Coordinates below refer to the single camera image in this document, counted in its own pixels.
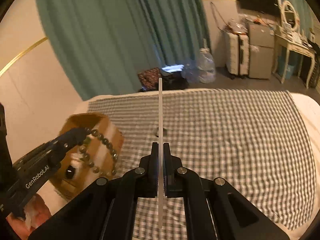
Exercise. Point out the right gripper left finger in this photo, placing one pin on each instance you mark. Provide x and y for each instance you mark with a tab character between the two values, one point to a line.
106	209

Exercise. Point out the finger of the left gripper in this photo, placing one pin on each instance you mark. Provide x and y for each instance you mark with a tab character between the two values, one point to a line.
67	141

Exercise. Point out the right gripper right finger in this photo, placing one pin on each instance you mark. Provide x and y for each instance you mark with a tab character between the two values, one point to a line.
214	209

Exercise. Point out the white comb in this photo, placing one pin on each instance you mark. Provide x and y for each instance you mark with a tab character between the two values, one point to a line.
160	155

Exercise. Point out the brown cardboard box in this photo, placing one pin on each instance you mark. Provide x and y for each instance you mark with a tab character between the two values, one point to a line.
97	156

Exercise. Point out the brown patterned bag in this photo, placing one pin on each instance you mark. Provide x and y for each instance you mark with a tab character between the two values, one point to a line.
149	79

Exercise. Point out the teal curtain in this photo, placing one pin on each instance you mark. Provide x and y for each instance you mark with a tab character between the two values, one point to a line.
103	45

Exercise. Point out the clear plastic water jug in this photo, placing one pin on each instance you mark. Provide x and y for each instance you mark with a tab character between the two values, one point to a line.
206	66

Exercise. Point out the white suitcase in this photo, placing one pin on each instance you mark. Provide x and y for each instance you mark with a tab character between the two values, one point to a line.
237	53

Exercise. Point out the grey mini fridge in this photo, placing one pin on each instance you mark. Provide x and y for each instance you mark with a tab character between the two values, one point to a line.
261	51

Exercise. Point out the oval white vanity mirror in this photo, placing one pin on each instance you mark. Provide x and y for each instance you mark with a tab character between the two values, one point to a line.
289	18

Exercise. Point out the black wall television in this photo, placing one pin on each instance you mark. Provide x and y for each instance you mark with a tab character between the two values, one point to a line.
270	7

